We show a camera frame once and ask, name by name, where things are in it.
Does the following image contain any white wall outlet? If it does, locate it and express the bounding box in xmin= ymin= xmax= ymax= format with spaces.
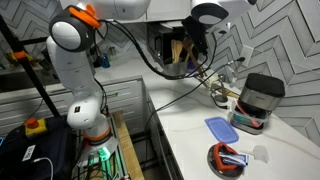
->
xmin=240 ymin=44 xmax=255 ymax=68

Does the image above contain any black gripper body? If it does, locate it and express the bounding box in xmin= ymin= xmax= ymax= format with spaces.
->
xmin=181 ymin=15 xmax=207 ymax=45

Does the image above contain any blue bottle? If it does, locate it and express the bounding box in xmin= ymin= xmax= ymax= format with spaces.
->
xmin=101 ymin=53 xmax=111 ymax=70

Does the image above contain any long black power cable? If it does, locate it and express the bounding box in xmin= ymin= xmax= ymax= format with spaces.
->
xmin=143 ymin=56 xmax=246 ymax=168

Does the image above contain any black microwave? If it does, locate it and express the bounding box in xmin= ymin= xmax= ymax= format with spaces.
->
xmin=146 ymin=22 xmax=174 ymax=66

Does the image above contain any wooden plank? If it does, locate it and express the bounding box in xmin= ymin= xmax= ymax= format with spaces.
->
xmin=111 ymin=110 xmax=145 ymax=180

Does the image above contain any red emergency stop button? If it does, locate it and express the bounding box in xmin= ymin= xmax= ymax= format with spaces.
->
xmin=24 ymin=117 xmax=49 ymax=139

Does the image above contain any black bag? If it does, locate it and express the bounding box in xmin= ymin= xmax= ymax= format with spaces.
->
xmin=0 ymin=114 xmax=76 ymax=180

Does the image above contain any blue plastic lid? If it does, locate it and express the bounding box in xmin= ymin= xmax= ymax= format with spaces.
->
xmin=204 ymin=116 xmax=240 ymax=145

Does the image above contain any clear plastic container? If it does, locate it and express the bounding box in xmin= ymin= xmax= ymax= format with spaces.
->
xmin=228 ymin=101 xmax=270 ymax=135

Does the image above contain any black toaster cable with plug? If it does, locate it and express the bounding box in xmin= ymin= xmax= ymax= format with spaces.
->
xmin=210 ymin=87 xmax=232 ymax=111

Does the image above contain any black frame pole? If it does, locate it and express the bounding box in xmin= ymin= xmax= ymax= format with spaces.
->
xmin=0 ymin=14 xmax=62 ymax=118

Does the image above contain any purple bowl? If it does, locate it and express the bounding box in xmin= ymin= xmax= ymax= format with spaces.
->
xmin=185 ymin=59 xmax=198 ymax=74

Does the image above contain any blue and white packet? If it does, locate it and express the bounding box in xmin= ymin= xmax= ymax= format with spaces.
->
xmin=219 ymin=151 xmax=250 ymax=168

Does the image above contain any round steel dish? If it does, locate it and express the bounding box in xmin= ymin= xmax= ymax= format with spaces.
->
xmin=206 ymin=144 xmax=246 ymax=180

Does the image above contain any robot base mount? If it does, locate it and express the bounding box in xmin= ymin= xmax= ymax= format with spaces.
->
xmin=71 ymin=136 xmax=130 ymax=180

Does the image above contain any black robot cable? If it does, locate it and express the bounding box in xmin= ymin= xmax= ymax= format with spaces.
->
xmin=96 ymin=18 xmax=218 ymax=81

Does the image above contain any light wooden spoon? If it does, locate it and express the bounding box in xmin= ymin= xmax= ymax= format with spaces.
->
xmin=170 ymin=39 xmax=180 ymax=65

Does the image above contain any dark wooden spoon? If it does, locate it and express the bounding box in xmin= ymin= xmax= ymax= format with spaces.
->
xmin=183 ymin=37 xmax=200 ymax=68

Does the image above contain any steel utensil holder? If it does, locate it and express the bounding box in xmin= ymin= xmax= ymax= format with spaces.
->
xmin=162 ymin=61 xmax=188 ymax=78

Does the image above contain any red cookie cutter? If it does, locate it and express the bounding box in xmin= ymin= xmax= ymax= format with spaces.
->
xmin=213 ymin=141 xmax=240 ymax=172

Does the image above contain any clear plastic scoop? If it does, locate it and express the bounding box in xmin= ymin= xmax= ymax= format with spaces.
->
xmin=239 ymin=144 xmax=270 ymax=165

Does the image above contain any white cabinet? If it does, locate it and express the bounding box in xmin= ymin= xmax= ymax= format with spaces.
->
xmin=0 ymin=75 xmax=184 ymax=180

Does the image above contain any light wooden spatula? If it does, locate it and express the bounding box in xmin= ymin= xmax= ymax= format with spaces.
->
xmin=219 ymin=87 xmax=241 ymax=100

